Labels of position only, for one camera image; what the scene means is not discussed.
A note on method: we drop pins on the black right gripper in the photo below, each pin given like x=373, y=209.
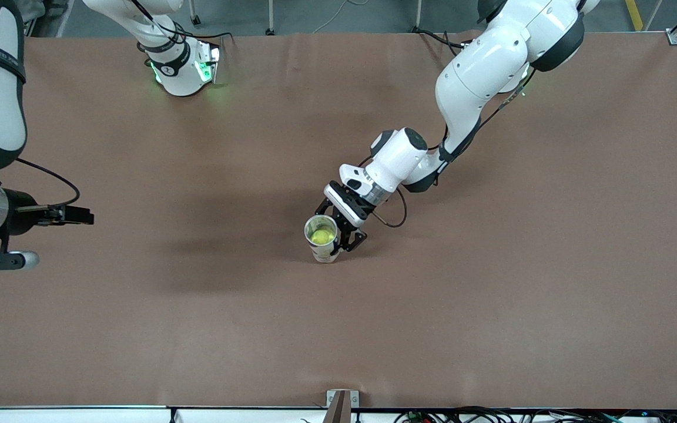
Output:
x=21, y=215

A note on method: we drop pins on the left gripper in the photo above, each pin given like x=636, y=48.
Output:
x=352, y=226

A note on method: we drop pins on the yellow tennis ball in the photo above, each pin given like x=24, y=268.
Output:
x=322, y=236

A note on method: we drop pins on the white blue tennis ball can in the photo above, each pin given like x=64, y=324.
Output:
x=324, y=256

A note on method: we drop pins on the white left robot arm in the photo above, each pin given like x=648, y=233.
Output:
x=479, y=70

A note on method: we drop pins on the brown table cover mat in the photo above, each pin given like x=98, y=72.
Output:
x=374, y=329

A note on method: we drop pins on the metal stand leg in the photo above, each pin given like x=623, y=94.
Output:
x=194, y=14
x=418, y=14
x=270, y=17

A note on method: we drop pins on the grey metal table bracket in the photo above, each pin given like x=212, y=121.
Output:
x=353, y=398

